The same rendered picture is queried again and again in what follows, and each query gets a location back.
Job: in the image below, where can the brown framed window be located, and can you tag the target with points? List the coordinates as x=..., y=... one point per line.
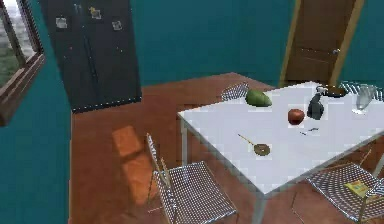
x=16, y=50

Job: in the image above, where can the clear drinking glass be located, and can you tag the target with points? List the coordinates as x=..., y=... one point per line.
x=363, y=98

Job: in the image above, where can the dark grey spray bottle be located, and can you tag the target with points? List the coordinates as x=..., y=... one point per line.
x=315, y=106

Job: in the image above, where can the red apple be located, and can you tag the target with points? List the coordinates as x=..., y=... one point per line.
x=296, y=116

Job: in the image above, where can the black fridge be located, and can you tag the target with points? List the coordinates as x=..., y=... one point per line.
x=96, y=60

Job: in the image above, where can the green avocado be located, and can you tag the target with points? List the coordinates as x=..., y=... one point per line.
x=258, y=98

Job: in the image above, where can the yellow book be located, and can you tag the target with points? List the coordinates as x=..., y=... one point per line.
x=360, y=188

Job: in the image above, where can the brown room door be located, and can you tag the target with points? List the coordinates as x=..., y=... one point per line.
x=320, y=36

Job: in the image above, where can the brass ladle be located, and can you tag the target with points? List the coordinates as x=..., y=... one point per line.
x=260, y=148

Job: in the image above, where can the white dining table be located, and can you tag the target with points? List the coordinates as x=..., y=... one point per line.
x=283, y=143

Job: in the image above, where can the dark brown bowl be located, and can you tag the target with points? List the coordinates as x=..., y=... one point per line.
x=334, y=91

